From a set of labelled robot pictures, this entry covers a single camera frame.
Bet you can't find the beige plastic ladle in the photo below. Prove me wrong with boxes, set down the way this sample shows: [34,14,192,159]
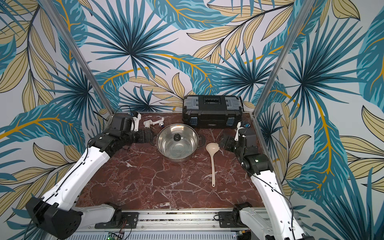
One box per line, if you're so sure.
[206,143,220,188]

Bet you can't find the glass pot lid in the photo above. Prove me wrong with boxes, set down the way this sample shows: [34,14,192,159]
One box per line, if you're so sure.
[156,123,199,159]

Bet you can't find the stainless steel pot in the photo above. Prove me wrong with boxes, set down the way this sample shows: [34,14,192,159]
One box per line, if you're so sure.
[152,123,207,163]

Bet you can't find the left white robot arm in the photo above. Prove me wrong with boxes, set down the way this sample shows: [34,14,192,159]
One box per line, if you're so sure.
[26,112,154,240]

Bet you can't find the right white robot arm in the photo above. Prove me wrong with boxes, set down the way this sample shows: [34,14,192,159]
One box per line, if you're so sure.
[219,128,314,240]

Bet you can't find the white pipe fitting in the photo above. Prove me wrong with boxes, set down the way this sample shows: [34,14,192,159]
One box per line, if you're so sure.
[143,118,165,129]

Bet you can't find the black plastic toolbox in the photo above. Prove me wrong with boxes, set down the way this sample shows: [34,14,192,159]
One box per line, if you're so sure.
[182,95,244,129]

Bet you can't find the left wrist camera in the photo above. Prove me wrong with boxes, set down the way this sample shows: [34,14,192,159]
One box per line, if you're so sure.
[131,111,142,132]

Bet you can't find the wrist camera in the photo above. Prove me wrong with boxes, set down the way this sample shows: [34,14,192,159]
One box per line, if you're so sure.
[235,121,251,142]
[131,111,142,132]

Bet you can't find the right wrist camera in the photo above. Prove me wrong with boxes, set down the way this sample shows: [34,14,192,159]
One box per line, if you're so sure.
[235,121,251,142]

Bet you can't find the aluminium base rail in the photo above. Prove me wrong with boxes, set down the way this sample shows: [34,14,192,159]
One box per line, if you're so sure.
[44,208,304,240]

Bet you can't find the right aluminium frame post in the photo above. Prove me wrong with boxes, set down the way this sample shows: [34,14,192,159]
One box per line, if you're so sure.
[253,0,315,118]

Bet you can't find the aluminium frame post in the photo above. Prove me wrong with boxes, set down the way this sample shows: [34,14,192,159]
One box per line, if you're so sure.
[40,0,114,116]
[253,0,315,118]

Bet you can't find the left aluminium frame post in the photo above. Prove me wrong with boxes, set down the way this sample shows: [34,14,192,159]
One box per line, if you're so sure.
[40,0,114,116]

